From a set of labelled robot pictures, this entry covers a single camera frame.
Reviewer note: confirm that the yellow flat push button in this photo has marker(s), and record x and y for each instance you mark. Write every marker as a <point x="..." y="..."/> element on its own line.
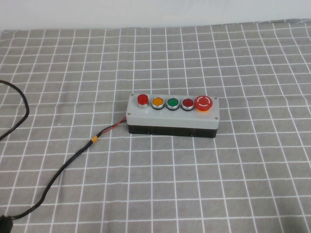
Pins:
<point x="157" y="102"/>

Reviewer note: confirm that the green flat push button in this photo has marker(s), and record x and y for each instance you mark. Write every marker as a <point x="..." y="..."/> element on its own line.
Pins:
<point x="172" y="102"/>

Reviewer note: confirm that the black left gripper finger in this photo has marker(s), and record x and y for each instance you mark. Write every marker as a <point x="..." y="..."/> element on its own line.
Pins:
<point x="5" y="228"/>
<point x="4" y="218"/>

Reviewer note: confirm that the grey button box black base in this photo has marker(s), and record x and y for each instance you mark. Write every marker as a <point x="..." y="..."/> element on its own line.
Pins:
<point x="170" y="119"/>

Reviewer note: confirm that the red indicator lamp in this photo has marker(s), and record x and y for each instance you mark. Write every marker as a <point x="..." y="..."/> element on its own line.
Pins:
<point x="142" y="100"/>

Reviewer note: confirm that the grey white-checked tablecloth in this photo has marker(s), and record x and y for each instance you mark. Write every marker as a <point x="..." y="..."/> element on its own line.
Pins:
<point x="170" y="184"/>

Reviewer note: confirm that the red mushroom emergency stop button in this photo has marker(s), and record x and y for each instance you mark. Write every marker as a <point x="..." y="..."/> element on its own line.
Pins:
<point x="203" y="102"/>

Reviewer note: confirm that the red push button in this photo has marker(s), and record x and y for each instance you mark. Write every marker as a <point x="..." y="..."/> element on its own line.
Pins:
<point x="187" y="103"/>

